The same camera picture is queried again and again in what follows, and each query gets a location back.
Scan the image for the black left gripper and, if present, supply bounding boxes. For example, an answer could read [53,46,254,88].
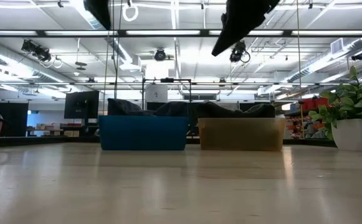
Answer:
[83,0,112,31]

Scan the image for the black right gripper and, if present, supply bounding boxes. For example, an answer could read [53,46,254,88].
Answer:
[211,0,281,57]

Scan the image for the grey bucket hat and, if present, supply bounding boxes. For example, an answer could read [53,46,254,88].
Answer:
[197,101,244,119]

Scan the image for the dark hat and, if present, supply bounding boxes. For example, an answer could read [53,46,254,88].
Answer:
[242,103,276,119]
[107,98,145,116]
[153,101,189,118]

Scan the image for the black horizontal rig bar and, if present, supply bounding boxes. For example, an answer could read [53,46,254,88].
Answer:
[0,29,362,39]

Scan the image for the thin vertical pole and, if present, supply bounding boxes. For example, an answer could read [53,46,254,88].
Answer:
[295,0,305,139]

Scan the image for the white paper sign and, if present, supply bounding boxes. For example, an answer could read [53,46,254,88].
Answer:
[145,84,169,103]

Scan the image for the tan translucent plastic bin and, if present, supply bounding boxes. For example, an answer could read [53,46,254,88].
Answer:
[198,117,287,152]

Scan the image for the black computer monitor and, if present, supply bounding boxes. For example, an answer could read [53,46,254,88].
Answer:
[64,90,100,119]

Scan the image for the red storage boxes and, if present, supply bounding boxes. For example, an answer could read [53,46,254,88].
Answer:
[301,97,330,111]

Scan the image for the blue plastic bin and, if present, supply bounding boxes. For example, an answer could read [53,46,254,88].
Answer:
[98,114,189,152]

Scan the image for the green leafy plant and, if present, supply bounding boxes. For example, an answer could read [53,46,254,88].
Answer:
[308,65,362,140]

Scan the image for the white plant pot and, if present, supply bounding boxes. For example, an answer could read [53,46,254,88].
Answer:
[331,118,362,152]

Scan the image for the black overhead rig camera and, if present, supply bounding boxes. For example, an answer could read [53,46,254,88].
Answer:
[153,48,168,62]
[229,40,251,63]
[21,39,52,63]

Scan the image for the white cable loop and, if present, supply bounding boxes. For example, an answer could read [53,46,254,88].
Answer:
[121,2,140,22]

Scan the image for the black hanging cable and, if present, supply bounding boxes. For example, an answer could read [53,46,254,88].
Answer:
[113,0,123,100]

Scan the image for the black metal stand frame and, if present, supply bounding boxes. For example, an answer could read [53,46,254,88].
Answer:
[141,77,193,110]

